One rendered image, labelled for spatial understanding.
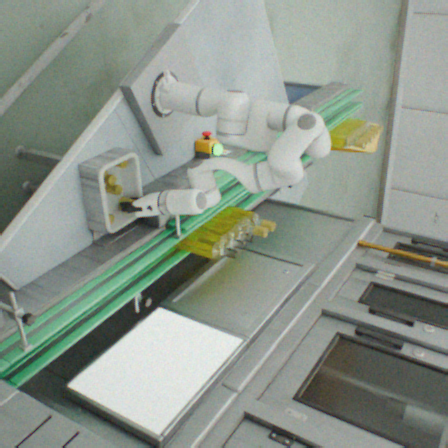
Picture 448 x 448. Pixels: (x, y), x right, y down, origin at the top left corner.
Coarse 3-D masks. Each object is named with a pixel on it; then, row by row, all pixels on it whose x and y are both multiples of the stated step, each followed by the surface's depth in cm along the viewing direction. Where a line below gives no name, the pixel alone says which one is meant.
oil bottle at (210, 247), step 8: (192, 232) 184; (184, 240) 182; (192, 240) 180; (200, 240) 179; (208, 240) 179; (216, 240) 179; (184, 248) 184; (192, 248) 182; (200, 248) 179; (208, 248) 177; (216, 248) 176; (208, 256) 179; (216, 256) 177
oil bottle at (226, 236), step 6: (198, 228) 186; (204, 228) 186; (210, 228) 186; (216, 228) 185; (210, 234) 182; (216, 234) 182; (222, 234) 181; (228, 234) 182; (222, 240) 181; (228, 240) 180; (228, 246) 181
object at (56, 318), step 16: (352, 112) 298; (240, 192) 208; (224, 208) 198; (160, 240) 177; (176, 240) 176; (128, 256) 168; (144, 256) 169; (112, 272) 160; (128, 272) 160; (96, 288) 154; (112, 288) 153; (64, 304) 147; (80, 304) 147; (48, 320) 141; (64, 320) 141; (16, 336) 135; (32, 336) 135; (48, 336) 136; (0, 352) 130; (16, 352) 130; (0, 368) 125
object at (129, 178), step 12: (132, 156) 166; (108, 168) 158; (120, 168) 173; (132, 168) 170; (120, 180) 175; (132, 180) 173; (132, 192) 175; (108, 204) 172; (120, 216) 174; (132, 216) 174; (108, 228) 165; (120, 228) 169
